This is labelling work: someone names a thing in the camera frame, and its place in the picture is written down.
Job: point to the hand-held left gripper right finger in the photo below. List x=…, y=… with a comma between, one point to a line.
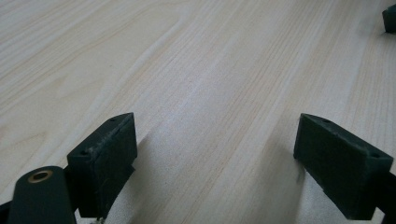
x=339, y=168

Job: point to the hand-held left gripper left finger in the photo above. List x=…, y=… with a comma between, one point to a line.
x=102, y=168

